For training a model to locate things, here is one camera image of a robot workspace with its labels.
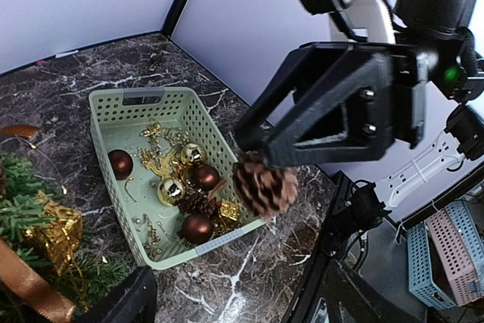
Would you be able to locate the large brown pine cone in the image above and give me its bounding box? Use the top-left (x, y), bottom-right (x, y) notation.
top-left (232, 153), bottom-right (298, 219)

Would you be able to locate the pink perforated plastic basket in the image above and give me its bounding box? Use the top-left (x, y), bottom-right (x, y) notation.
top-left (426, 210), bottom-right (481, 306)

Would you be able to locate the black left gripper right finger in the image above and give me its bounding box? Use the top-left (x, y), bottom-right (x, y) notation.
top-left (321, 259), bottom-right (422, 323)

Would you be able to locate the gold bauble ornament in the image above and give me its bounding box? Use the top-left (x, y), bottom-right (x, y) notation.
top-left (180, 143), bottom-right (207, 167)
top-left (157, 176), bottom-right (186, 207)

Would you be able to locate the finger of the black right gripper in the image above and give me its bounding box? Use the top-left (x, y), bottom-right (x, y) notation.
top-left (263, 52), bottom-right (395, 167)
top-left (234, 46), bottom-right (355, 155)

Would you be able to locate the black front table rail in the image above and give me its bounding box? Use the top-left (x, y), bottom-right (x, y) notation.
top-left (281, 171), bottom-right (366, 322)

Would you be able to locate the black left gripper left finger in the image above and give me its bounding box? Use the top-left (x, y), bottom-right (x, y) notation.
top-left (73, 266), bottom-right (157, 323)

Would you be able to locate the blue perforated plastic basket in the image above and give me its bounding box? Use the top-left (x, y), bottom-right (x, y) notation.
top-left (407, 200), bottom-right (483, 310)

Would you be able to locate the beige perforated plastic basket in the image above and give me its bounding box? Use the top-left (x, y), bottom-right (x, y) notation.
top-left (88, 87), bottom-right (263, 270)

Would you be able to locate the brown ribbon cinnamon stick ornament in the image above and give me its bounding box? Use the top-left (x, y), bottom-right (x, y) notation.
top-left (0, 124), bottom-right (76, 323)

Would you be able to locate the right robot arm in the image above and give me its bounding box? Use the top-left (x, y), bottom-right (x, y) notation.
top-left (233, 0), bottom-right (483, 221)

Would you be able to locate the small green christmas tree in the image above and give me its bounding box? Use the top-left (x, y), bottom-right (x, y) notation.
top-left (1, 153), bottom-right (129, 322)

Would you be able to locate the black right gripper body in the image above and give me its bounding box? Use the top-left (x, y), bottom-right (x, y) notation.
top-left (310, 42), bottom-right (433, 149)

